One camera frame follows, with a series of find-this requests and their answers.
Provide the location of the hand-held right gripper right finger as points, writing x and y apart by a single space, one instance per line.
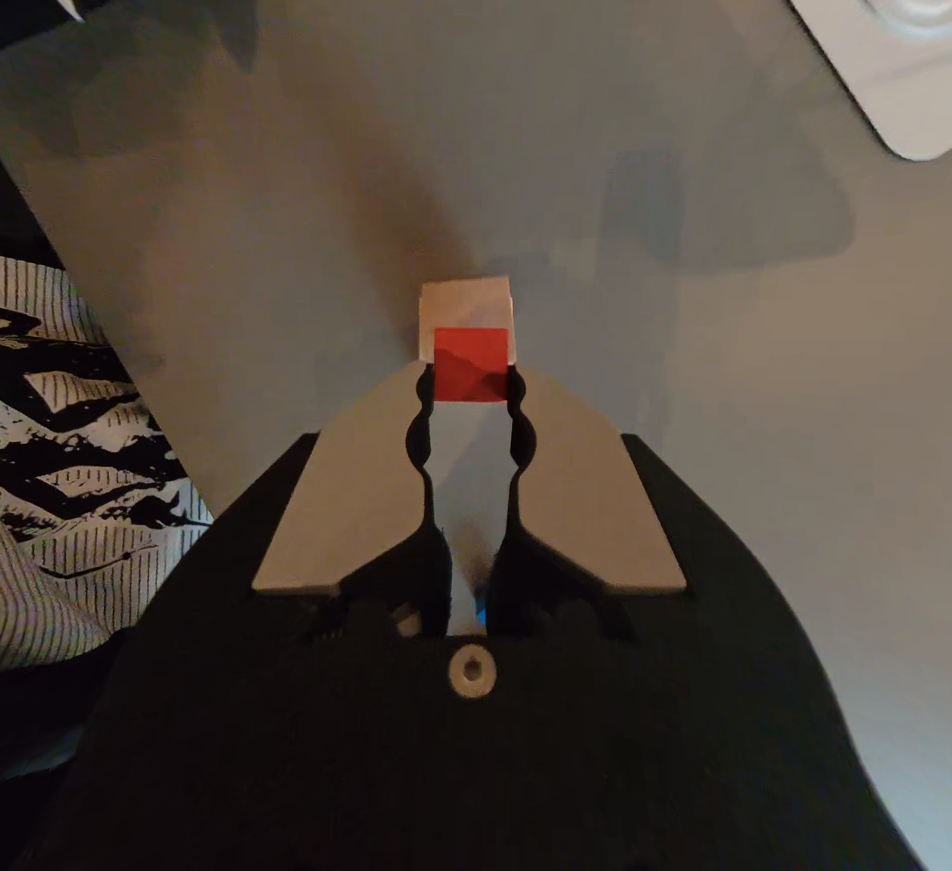
595 507

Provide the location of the small red cube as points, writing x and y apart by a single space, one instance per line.
472 365

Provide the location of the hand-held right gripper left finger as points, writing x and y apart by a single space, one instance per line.
350 507

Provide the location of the white document stand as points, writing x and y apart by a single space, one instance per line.
863 23

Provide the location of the medium wooden cube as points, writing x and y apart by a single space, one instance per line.
469 303

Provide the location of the tiny blue cube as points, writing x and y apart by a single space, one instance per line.
479 606

